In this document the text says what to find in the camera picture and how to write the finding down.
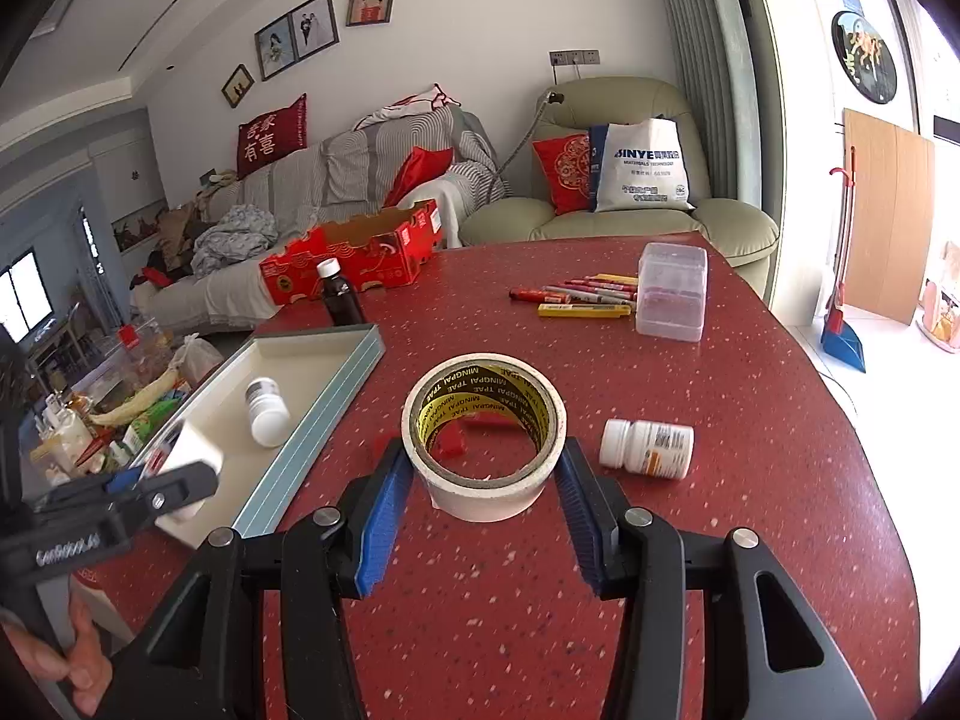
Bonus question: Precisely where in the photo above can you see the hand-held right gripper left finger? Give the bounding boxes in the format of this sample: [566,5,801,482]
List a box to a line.
[101,439,417,720]

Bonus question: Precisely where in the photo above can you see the dark framed portrait photo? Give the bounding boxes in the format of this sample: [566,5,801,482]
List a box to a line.
[255,15,298,82]
[289,0,340,61]

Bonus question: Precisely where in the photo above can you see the person's left hand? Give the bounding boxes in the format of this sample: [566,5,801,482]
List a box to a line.
[0,594,113,717]

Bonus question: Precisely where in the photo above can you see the red cardboard box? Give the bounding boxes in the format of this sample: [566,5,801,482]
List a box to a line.
[259,199,443,307]

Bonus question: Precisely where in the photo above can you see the grey braided cable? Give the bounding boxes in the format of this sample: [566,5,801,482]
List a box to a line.
[495,90,565,181]

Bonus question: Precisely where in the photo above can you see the beige armchair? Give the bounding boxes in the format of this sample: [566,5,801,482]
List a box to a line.
[457,76,781,301]

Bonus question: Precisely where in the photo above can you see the bright red cushion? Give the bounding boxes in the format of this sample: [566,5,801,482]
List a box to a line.
[382,146,455,209]

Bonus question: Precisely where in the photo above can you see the white bottle printed label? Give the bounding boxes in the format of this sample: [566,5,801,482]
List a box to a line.
[598,418,695,481]

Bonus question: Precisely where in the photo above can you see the brown clothes pile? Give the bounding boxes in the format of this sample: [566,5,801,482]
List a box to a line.
[146,172,226,275]

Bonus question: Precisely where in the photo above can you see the grey-green curtain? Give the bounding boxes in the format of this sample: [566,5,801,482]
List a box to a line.
[649,0,782,301]

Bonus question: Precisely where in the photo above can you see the wooden board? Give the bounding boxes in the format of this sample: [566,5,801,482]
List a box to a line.
[840,109,937,325]

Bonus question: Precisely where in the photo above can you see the brown glass bottle white cap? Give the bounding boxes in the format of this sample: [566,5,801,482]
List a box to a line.
[316,259,366,328]

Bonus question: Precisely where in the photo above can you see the round black wall plaque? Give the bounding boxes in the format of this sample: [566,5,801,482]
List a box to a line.
[831,10,899,104]

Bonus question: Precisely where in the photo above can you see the white bottle yellow label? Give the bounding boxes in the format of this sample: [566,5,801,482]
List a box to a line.
[246,379,292,449]

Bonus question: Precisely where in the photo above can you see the small brown photo frame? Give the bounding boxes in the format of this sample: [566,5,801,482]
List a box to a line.
[221,64,256,108]

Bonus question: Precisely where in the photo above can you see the wide tape roll yellow core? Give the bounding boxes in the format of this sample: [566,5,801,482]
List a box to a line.
[403,352,569,524]

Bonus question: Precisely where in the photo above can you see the landscape wall painting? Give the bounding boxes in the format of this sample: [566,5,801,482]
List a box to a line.
[112,202,167,253]

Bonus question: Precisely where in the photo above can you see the yellow utility knife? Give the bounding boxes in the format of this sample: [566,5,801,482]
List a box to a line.
[537,303,635,319]

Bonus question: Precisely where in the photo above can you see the green snack packet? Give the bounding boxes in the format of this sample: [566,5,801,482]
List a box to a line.
[124,397,185,458]

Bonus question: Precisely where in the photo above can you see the dark red cushion white characters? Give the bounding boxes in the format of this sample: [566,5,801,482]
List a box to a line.
[237,94,308,179]

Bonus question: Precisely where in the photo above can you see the white red pillow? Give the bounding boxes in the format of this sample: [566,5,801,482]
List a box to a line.
[352,84,457,131]

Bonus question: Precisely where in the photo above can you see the white tray blue-grey rim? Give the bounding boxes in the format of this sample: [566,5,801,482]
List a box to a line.
[146,322,387,541]

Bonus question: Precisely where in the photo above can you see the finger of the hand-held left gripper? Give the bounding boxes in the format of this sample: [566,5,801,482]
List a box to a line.
[30,461,220,535]
[71,465,148,500]

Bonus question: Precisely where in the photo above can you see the grey covered sofa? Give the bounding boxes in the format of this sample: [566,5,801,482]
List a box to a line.
[131,101,511,335]

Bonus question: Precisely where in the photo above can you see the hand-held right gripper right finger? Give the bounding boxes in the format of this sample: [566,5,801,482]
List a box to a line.
[555,436,878,720]

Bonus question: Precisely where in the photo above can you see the white plastic bag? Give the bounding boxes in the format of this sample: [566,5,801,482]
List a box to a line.
[171,334,226,385]

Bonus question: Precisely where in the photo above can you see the pale clothes pile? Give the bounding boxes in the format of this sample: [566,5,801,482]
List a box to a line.
[191,204,278,275]

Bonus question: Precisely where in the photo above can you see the long white foam net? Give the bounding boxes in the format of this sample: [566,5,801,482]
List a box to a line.
[90,367,188,430]

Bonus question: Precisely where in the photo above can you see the blue dustpan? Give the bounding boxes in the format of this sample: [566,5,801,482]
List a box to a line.
[820,315,868,374]

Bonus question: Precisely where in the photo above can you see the large plain white bottle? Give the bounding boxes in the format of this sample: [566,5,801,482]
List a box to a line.
[146,420,224,548]

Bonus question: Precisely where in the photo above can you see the clear plastic box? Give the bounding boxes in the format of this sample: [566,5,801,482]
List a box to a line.
[635,242,709,343]

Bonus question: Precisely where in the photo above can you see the white printed tote bag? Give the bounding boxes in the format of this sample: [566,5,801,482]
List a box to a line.
[589,118,697,213]

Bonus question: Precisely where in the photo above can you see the red patterned cushion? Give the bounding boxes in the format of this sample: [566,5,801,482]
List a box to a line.
[532,133,598,217]

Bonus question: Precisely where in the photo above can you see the red-handled broom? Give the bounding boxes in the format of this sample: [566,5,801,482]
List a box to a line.
[825,146,858,332]

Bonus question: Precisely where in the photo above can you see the clear bag red label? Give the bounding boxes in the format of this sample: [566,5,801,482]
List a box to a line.
[111,322,163,370]

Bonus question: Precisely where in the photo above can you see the pink toy chair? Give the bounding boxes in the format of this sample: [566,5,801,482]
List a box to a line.
[919,240,960,355]

